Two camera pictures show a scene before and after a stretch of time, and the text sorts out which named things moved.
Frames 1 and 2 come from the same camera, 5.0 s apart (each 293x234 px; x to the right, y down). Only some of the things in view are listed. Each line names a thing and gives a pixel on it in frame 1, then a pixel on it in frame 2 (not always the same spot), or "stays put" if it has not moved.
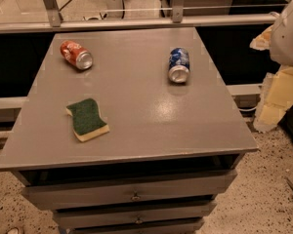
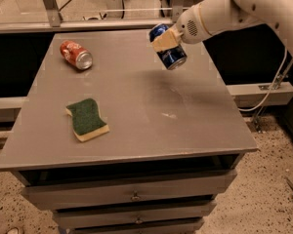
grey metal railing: [56, 22] stays put
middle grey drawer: [103, 215] stays put
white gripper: [288, 41] to [189, 27]
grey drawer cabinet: [128, 131] stays put
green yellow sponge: [87, 120] stays put
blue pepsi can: [179, 70] to [173, 57]
